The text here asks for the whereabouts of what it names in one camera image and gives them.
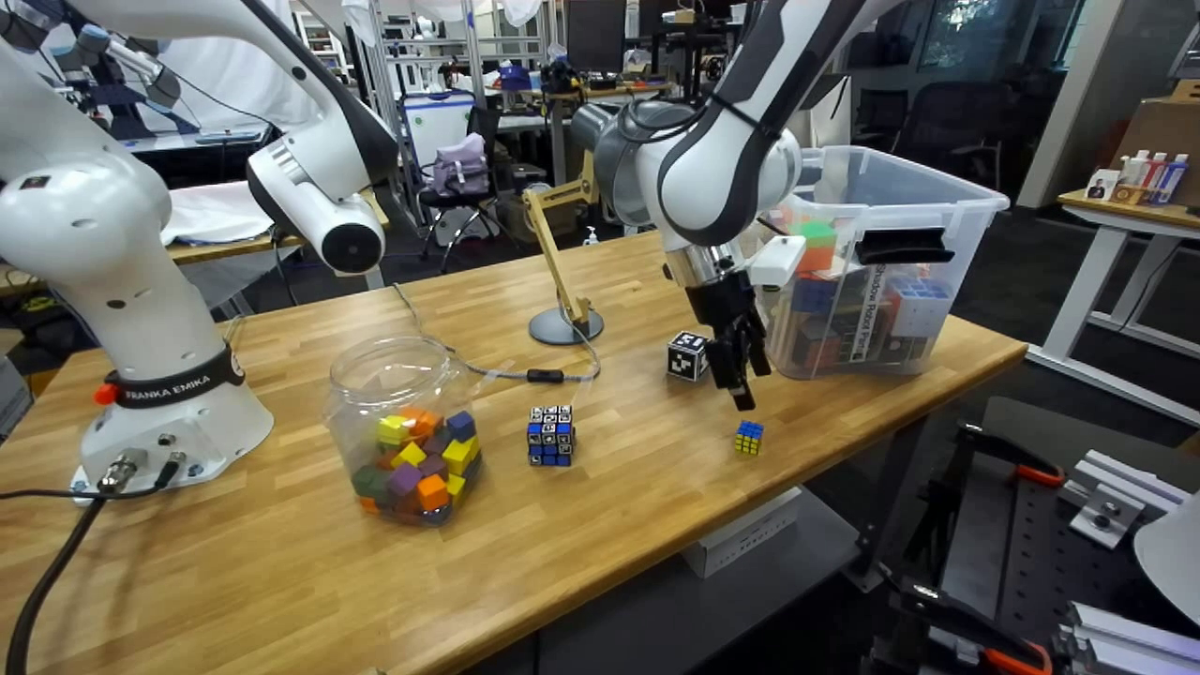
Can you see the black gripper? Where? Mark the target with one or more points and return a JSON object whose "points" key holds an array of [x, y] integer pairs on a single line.
{"points": [[723, 308]]}

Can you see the small blue yellow Rubik's cube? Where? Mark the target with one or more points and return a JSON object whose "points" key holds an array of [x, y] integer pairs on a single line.
{"points": [[749, 435]]}

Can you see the black white puzzle cube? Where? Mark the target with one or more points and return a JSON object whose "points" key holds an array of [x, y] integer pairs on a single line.
{"points": [[683, 363]]}

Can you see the green topped Rubik's cube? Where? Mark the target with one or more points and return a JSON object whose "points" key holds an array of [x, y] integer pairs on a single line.
{"points": [[820, 254]]}

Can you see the white box under table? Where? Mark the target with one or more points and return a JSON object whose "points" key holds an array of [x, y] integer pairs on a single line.
{"points": [[750, 529]]}

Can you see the blue silver puzzle cube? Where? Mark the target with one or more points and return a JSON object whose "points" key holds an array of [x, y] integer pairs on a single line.
{"points": [[549, 435]]}

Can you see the brown cardboard box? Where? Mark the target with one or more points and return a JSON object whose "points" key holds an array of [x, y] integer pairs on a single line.
{"points": [[1166, 126]]}

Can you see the clear plastic storage bin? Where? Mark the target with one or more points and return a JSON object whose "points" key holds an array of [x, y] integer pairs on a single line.
{"points": [[900, 339]]}

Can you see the blue wooden block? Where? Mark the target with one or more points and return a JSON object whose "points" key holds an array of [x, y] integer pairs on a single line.
{"points": [[461, 426]]}

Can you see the black orange bar clamp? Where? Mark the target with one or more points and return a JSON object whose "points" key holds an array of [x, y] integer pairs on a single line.
{"points": [[1013, 658], [1035, 474]]}

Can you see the orange wooden block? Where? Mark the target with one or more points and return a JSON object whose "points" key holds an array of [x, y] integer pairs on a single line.
{"points": [[425, 426], [433, 494]]}

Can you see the black office chair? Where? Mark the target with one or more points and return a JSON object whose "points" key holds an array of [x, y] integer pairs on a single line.
{"points": [[975, 126]]}

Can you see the lilac bag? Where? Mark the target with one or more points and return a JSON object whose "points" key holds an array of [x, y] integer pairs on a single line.
{"points": [[458, 164]]}

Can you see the clear glass jar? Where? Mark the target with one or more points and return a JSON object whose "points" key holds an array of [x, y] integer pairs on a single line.
{"points": [[389, 376]]}

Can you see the lime yellow wooden block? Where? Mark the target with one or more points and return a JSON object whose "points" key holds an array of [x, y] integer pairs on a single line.
{"points": [[393, 431]]}

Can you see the purple wooden block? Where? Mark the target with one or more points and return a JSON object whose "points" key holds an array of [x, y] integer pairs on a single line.
{"points": [[404, 485]]}

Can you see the white side table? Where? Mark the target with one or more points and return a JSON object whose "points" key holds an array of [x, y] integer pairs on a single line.
{"points": [[1101, 266]]}

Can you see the white storage container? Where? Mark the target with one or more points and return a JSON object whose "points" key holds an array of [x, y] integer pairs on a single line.
{"points": [[436, 116]]}

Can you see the green wooden block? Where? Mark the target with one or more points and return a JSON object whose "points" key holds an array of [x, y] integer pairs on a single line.
{"points": [[370, 481]]}

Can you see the small white label card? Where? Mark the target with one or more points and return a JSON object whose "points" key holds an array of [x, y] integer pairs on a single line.
{"points": [[1103, 184]]}

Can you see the small red white bottle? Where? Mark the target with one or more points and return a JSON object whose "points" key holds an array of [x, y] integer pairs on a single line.
{"points": [[1153, 179]]}

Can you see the small blue bottle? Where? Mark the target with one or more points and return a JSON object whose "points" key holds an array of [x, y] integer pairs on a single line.
{"points": [[1170, 179]]}

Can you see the long aluminium extrusion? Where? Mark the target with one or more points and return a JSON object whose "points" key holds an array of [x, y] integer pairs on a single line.
{"points": [[1126, 639]]}

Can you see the white foam sheet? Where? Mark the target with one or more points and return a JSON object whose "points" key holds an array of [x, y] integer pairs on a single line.
{"points": [[210, 211]]}

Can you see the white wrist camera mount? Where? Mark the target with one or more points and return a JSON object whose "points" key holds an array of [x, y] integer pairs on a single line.
{"points": [[776, 265]]}

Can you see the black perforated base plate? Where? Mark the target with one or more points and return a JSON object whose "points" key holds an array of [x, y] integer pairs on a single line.
{"points": [[1025, 565]]}

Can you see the short aluminium extrusion bracket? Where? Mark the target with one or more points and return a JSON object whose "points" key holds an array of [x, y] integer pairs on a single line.
{"points": [[1110, 494]]}

